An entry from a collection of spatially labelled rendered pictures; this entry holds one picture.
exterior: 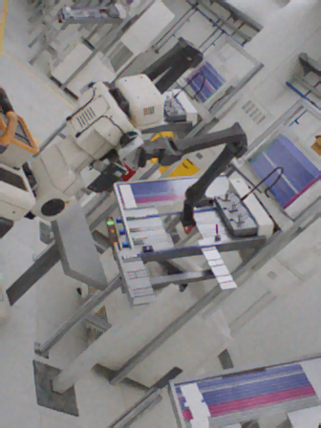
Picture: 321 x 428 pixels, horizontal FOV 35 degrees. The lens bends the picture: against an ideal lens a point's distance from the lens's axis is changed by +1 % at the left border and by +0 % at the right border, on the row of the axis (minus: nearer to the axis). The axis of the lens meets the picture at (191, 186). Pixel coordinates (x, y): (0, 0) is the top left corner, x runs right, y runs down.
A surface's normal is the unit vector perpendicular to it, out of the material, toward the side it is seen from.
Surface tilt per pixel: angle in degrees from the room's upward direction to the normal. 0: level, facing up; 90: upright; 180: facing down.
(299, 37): 90
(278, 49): 90
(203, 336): 90
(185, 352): 90
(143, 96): 48
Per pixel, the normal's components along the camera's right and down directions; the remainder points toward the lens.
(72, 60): 0.27, 0.51
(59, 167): -0.41, -0.43
